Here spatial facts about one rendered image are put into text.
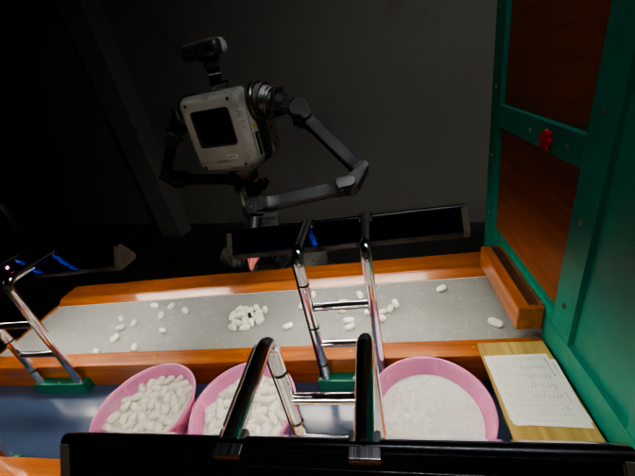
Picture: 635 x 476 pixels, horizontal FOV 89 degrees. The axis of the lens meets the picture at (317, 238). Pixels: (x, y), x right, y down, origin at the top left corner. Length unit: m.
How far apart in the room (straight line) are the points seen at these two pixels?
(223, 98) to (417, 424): 1.29
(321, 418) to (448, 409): 0.31
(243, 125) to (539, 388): 1.29
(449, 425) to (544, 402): 0.19
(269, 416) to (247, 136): 1.05
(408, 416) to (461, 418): 0.11
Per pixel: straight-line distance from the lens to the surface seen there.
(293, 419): 0.67
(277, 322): 1.13
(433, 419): 0.86
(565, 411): 0.87
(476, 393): 0.90
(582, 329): 0.86
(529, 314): 0.96
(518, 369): 0.91
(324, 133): 1.34
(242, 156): 1.50
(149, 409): 1.10
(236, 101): 1.45
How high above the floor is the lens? 1.46
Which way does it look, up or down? 27 degrees down
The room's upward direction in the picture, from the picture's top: 12 degrees counter-clockwise
